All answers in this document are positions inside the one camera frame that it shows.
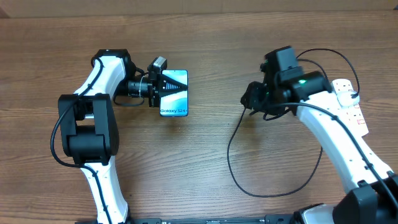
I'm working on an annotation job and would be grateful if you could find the Samsung Galaxy smartphone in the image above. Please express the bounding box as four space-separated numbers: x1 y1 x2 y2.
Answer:
159 70 188 117

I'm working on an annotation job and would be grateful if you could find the black USB charging cable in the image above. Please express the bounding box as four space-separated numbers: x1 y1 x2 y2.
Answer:
226 48 361 198

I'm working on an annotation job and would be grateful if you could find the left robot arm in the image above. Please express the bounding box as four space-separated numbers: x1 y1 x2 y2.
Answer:
54 49 188 223

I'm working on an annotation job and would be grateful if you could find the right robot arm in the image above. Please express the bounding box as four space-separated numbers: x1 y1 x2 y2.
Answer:
241 46 397 223

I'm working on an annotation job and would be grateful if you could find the white charger plug adapter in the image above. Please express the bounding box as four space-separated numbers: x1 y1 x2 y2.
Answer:
336 91 360 108

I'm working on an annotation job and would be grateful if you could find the white power strip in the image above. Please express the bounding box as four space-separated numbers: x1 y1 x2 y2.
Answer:
331 79 369 136

